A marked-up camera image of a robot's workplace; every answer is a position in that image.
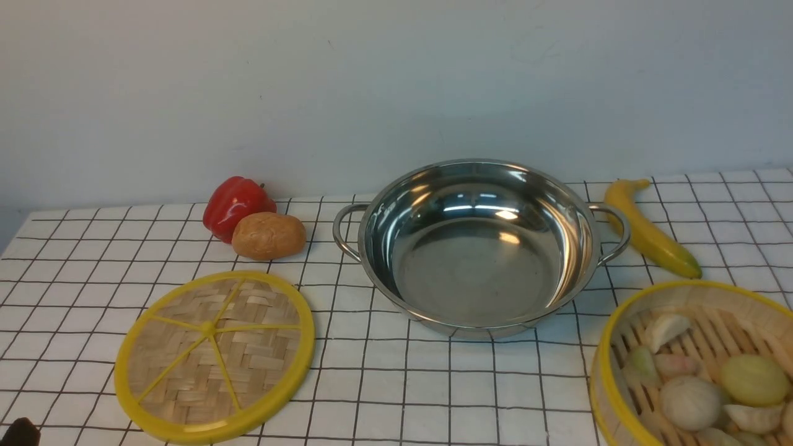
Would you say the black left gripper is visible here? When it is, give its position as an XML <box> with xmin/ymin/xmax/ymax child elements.
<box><xmin>0</xmin><ymin>418</ymin><xmax>42</xmax><ymax>446</ymax></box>

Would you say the yellow rimmed bamboo steamer lid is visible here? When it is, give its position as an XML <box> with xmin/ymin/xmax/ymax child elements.
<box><xmin>114</xmin><ymin>270</ymin><xmax>315</xmax><ymax>445</ymax></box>

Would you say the yellow rimmed bamboo steamer basket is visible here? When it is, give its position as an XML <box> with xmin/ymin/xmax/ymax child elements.
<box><xmin>590</xmin><ymin>281</ymin><xmax>792</xmax><ymax>445</ymax></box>

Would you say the stainless steel pot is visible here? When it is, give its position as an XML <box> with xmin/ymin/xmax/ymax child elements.
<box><xmin>332</xmin><ymin>159</ymin><xmax>631</xmax><ymax>341</ymax></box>

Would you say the white dumpling top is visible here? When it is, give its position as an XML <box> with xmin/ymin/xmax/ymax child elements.
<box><xmin>645</xmin><ymin>313</ymin><xmax>691</xmax><ymax>354</ymax></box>

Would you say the white dumpling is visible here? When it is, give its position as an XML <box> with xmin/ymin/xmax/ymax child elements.
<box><xmin>645</xmin><ymin>313</ymin><xmax>691</xmax><ymax>354</ymax></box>
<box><xmin>723</xmin><ymin>404</ymin><xmax>784</xmax><ymax>435</ymax></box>

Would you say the white checkered tablecloth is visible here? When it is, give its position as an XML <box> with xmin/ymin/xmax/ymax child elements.
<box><xmin>1</xmin><ymin>167</ymin><xmax>791</xmax><ymax>445</ymax></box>

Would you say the brown potato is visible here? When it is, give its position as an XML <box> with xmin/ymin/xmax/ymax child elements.
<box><xmin>232</xmin><ymin>212</ymin><xmax>307</xmax><ymax>261</ymax></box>

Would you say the red bell pepper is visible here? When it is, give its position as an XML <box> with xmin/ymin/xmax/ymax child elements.
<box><xmin>202</xmin><ymin>176</ymin><xmax>278</xmax><ymax>245</ymax></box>

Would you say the pale green dumpling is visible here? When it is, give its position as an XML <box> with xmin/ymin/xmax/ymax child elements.
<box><xmin>623</xmin><ymin>346</ymin><xmax>662</xmax><ymax>387</ymax></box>

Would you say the pink dumpling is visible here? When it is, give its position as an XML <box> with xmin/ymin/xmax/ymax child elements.
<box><xmin>654</xmin><ymin>354</ymin><xmax>699</xmax><ymax>378</ymax></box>

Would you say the yellow banana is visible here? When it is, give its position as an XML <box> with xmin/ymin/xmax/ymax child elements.
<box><xmin>603</xmin><ymin>178</ymin><xmax>703</xmax><ymax>279</ymax></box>

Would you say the white round bun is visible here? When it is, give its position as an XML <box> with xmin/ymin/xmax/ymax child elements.
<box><xmin>659</xmin><ymin>375</ymin><xmax>723</xmax><ymax>432</ymax></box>

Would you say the yellow-green round bun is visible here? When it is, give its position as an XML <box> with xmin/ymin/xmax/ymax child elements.
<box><xmin>720</xmin><ymin>354</ymin><xmax>791</xmax><ymax>407</ymax></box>

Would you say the white dumpling lower right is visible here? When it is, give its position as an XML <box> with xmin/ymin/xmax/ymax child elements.
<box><xmin>723</xmin><ymin>404</ymin><xmax>784</xmax><ymax>435</ymax></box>

